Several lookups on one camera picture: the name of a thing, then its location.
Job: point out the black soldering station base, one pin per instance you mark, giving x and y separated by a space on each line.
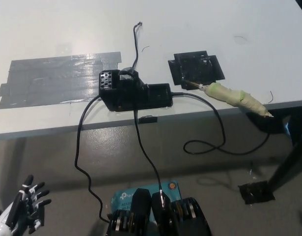
131 96

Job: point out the grey duct tape patch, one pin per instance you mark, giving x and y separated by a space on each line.
55 78

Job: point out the teal tp-link box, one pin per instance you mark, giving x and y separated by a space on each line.
123 196

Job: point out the black slanted table leg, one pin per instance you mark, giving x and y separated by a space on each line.
288 159

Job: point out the black bracket under table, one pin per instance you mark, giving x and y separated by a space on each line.
266 125

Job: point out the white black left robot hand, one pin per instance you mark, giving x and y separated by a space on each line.
8 216

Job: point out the black robot body blocks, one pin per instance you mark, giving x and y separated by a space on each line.
141 209

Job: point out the tape-wrapped soldering iron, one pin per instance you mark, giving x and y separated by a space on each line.
229 97

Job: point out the small black tape strip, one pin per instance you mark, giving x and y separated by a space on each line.
147 120

